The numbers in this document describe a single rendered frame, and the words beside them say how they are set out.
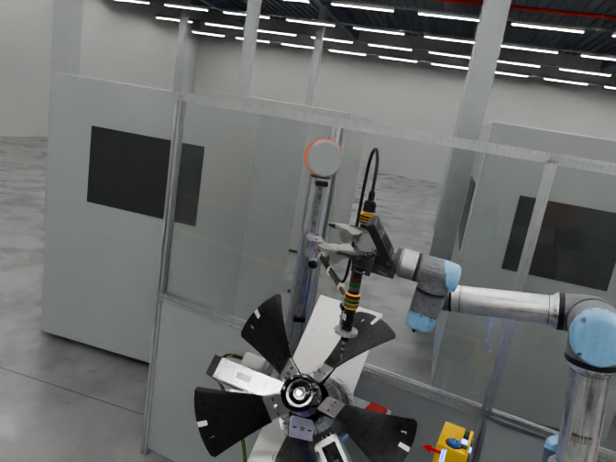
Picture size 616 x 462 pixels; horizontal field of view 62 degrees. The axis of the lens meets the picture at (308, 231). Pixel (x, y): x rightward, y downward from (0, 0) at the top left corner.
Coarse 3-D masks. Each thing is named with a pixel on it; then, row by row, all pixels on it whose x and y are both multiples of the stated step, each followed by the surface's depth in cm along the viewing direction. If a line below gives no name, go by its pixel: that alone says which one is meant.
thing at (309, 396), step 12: (288, 384) 159; (300, 384) 158; (312, 384) 157; (288, 396) 158; (300, 396) 157; (312, 396) 156; (324, 396) 165; (288, 408) 155; (300, 408) 154; (312, 408) 155; (312, 420) 162
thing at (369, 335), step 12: (360, 312) 179; (360, 324) 173; (372, 324) 169; (384, 324) 167; (360, 336) 167; (372, 336) 164; (384, 336) 162; (336, 348) 171; (348, 348) 165; (360, 348) 162; (324, 360) 169; (336, 360) 163
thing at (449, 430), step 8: (448, 424) 180; (448, 432) 176; (456, 432) 177; (464, 432) 178; (472, 432) 178; (440, 440) 170; (440, 448) 168; (448, 448) 167; (456, 448) 167; (448, 456) 167; (456, 456) 166; (464, 456) 165
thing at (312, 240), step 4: (308, 236) 210; (312, 236) 211; (316, 236) 213; (320, 236) 214; (304, 240) 213; (308, 240) 206; (312, 240) 205; (316, 240) 206; (320, 240) 207; (304, 244) 212; (308, 244) 205; (312, 244) 205; (316, 244) 206; (304, 248) 211; (308, 248) 206; (312, 248) 206; (320, 248) 206; (304, 252) 210; (308, 252) 206; (312, 252) 206; (308, 256) 206; (312, 256) 207; (316, 256) 207
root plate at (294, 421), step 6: (294, 420) 157; (300, 420) 158; (306, 420) 160; (300, 426) 158; (306, 426) 159; (312, 426) 160; (294, 432) 156; (300, 432) 157; (306, 432) 158; (312, 432) 159; (300, 438) 156; (306, 438) 157; (312, 438) 158
